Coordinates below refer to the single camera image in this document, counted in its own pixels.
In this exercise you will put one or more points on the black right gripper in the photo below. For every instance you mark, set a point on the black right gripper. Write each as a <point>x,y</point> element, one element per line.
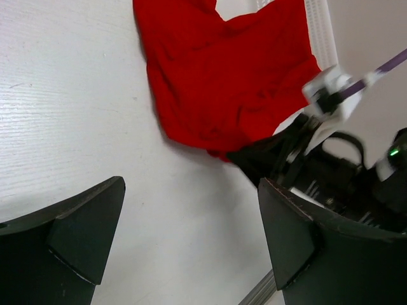
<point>374,196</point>

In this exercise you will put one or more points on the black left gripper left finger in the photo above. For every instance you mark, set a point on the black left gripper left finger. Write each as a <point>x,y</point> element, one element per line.
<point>58,254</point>

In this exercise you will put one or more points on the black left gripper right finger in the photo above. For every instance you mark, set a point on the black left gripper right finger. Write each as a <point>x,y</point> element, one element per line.
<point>320,257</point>

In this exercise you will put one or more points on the red t shirt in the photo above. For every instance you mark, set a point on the red t shirt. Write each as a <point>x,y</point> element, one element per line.
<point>220,85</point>

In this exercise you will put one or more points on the white plastic basket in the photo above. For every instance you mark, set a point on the white plastic basket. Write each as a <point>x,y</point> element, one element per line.
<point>320,32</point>

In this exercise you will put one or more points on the aluminium table edge rail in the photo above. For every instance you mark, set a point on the aluminium table edge rail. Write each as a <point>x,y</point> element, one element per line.
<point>262,292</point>

